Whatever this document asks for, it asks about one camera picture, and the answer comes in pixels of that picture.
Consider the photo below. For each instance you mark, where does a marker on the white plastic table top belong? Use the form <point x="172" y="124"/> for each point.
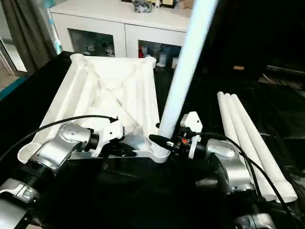
<point x="107" y="78"/>

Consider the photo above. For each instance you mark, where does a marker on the white plastic table leg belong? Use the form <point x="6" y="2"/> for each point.
<point x="235" y="119"/>
<point x="243" y="119"/>
<point x="183" y="71"/>
<point x="226" y="119"/>

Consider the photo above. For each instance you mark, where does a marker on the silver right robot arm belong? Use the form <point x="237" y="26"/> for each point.
<point x="228" y="152"/>

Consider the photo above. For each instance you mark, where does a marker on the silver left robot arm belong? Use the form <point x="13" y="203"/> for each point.
<point x="71" y="136"/>

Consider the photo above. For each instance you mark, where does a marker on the black mat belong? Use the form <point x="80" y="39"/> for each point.
<point x="143" y="190"/>

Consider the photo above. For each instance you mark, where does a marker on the black and white figurine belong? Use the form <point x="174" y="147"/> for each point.
<point x="110" y="52"/>

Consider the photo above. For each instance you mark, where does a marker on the small white figurine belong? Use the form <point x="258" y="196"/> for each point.
<point x="90" y="50"/>

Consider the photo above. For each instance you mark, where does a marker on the teal floor mat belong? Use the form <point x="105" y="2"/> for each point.
<point x="9" y="90"/>

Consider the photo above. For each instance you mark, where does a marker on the dark low furniture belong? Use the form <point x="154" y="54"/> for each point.
<point x="281" y="78"/>

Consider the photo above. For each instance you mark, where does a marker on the black cabinet with gold label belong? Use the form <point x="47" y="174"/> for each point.
<point x="238" y="35"/>

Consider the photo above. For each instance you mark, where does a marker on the white display cabinet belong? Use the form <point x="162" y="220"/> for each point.
<point x="95" y="16"/>

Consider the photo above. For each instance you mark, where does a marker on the grey curtain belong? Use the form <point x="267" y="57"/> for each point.
<point x="26" y="31"/>

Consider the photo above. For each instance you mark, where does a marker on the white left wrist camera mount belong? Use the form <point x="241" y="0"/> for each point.
<point x="109" y="133"/>

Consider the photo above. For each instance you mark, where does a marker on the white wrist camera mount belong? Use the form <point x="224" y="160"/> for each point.
<point x="190" y="121"/>
<point x="109" y="133"/>

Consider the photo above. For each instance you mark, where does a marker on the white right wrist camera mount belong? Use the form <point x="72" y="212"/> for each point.
<point x="190" y="121"/>

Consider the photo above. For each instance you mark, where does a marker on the grey door frame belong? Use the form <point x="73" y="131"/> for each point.
<point x="14" y="64"/>

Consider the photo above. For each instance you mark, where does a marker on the dark picture frame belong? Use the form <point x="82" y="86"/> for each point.
<point x="169" y="3"/>

